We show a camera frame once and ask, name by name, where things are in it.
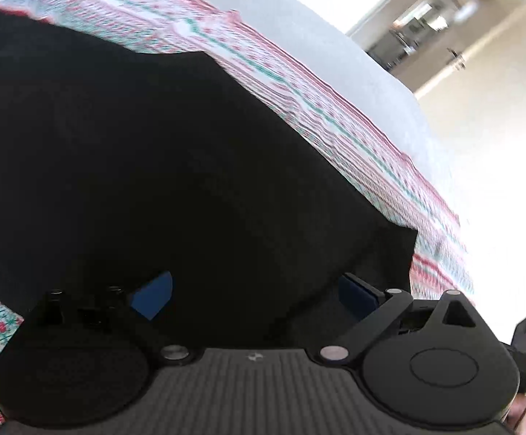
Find patterned red green blanket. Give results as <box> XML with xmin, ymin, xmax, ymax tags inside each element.
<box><xmin>0</xmin><ymin>0</ymin><xmax>476</xmax><ymax>435</ymax></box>

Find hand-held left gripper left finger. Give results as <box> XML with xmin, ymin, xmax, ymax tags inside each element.
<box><xmin>18</xmin><ymin>271</ymin><xmax>196</xmax><ymax>365</ymax></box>

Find black door handle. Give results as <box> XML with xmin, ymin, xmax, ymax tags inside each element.
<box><xmin>447</xmin><ymin>47</ymin><xmax>467</xmax><ymax>71</ymax></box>

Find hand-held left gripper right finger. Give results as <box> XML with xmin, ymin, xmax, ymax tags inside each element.
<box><xmin>306</xmin><ymin>273</ymin><xmax>490</xmax><ymax>365</ymax></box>

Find white door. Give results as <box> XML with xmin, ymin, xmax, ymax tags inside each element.
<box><xmin>415</xmin><ymin>4</ymin><xmax>526</xmax><ymax>98</ymax></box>

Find black pants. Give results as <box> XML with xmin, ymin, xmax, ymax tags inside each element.
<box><xmin>0</xmin><ymin>4</ymin><xmax>420</xmax><ymax>349</ymax></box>

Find white bed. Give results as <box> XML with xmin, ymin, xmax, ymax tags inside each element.
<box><xmin>0</xmin><ymin>0</ymin><xmax>456</xmax><ymax>191</ymax></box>

